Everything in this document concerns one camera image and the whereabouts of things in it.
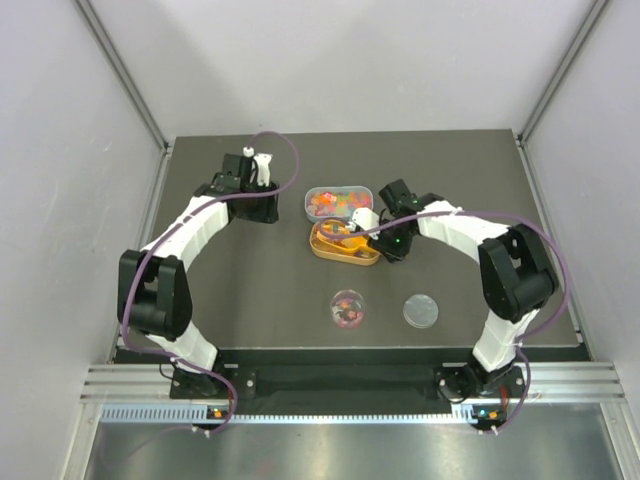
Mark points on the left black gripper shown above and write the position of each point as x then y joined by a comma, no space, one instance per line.
258,209

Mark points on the orange candy tray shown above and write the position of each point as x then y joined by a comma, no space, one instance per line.
325,252

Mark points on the orange plastic scoop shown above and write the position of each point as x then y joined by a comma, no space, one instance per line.
356,246

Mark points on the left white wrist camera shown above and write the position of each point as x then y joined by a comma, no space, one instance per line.
260,175

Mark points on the grey slotted cable duct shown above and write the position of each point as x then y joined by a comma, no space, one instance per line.
210,415

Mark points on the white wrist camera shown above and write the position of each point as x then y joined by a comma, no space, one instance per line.
364,220
260,175

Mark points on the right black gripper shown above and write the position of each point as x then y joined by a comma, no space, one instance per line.
392,253

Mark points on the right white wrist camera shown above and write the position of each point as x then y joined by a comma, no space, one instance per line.
364,220

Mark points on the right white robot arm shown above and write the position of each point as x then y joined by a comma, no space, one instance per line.
517,276

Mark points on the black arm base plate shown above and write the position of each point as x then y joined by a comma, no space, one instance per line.
360,389

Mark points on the clear blue candy tray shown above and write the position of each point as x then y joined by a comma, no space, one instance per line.
336,202

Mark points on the clear round jar lid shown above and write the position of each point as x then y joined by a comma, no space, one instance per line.
420,311

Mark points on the clear round jar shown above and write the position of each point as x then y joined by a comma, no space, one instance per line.
347,309

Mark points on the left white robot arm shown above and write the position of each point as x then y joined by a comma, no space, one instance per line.
154,298

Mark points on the aluminium frame rail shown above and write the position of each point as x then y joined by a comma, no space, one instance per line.
94,23

